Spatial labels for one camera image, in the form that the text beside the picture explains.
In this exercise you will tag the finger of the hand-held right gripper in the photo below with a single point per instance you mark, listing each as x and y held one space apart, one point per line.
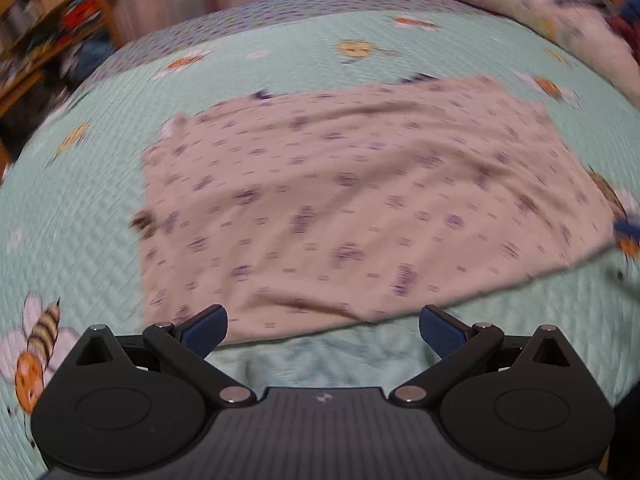
629 229

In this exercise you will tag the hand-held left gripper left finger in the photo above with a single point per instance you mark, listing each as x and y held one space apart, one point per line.
205 332

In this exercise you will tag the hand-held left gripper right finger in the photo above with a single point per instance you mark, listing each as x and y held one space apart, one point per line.
440 332

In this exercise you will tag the pink printed pajama top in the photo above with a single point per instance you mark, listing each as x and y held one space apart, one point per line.
360 200

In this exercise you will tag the green bee print quilt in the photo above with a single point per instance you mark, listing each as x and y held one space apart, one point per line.
75 210

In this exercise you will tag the pink floral pillow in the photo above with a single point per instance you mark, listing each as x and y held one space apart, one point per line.
540 10

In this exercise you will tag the blue cloth bag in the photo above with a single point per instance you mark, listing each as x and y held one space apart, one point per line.
95 57

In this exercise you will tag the purple floral bed sheet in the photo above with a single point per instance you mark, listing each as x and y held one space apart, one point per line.
280 15

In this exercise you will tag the wooden bookshelf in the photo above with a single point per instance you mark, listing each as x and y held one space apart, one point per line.
45 15

